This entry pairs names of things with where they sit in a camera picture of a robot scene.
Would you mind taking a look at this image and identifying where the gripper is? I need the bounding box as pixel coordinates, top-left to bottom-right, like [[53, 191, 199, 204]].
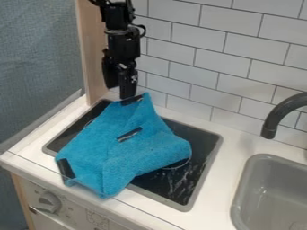
[[101, 28, 143, 101]]

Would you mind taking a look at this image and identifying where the blue cloth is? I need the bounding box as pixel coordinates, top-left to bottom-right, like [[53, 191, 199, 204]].
[[54, 92, 194, 200]]

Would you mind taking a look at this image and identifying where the toy stove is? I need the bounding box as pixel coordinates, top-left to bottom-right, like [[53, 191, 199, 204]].
[[40, 98, 224, 213]]

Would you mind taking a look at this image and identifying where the tap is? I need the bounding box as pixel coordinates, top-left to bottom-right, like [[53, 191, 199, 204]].
[[259, 91, 307, 140]]

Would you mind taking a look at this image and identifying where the toy sink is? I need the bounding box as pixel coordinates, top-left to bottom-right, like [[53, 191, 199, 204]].
[[229, 153, 307, 230]]

